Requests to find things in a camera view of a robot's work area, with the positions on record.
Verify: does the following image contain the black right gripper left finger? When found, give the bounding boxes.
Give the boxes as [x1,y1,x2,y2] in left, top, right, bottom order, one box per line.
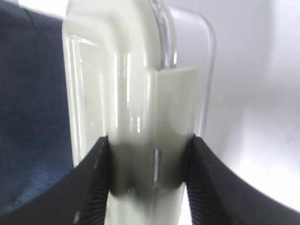
[0,137,110,225]

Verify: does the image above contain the green lidded glass food container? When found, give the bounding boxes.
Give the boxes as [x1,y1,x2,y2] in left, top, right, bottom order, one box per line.
[62,0,216,225]

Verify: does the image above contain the dark blue fabric lunch bag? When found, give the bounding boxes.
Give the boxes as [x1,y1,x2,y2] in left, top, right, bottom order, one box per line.
[0,0,73,215]

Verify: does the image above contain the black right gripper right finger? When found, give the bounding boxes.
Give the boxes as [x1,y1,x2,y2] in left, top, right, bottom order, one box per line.
[185,135,300,225]

